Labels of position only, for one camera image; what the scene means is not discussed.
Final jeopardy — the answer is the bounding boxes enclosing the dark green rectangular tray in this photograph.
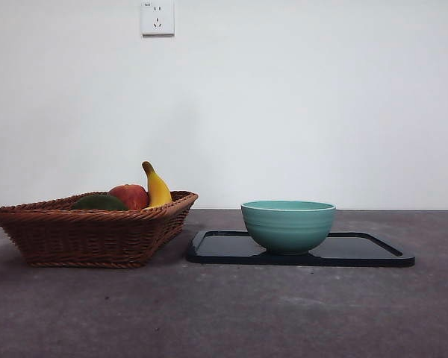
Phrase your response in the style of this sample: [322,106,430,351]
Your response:
[185,230,416,267]

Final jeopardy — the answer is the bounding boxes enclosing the yellow banana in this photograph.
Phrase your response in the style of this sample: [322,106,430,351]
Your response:
[141,160,172,208]

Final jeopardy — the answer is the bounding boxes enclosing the teal ceramic bowl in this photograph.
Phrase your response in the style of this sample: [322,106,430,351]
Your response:
[240,200,337,257]

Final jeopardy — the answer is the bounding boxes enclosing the white wall socket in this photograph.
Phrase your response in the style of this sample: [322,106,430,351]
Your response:
[140,0,175,37]

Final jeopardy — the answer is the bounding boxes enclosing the dark green fruit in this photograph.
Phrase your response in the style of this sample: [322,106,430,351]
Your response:
[71,193,129,211]

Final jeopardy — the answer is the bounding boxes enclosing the brown wicker basket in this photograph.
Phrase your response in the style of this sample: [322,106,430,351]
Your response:
[0,190,199,269]

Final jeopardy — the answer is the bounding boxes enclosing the red orange peach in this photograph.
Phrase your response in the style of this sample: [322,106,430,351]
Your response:
[108,183,150,210]

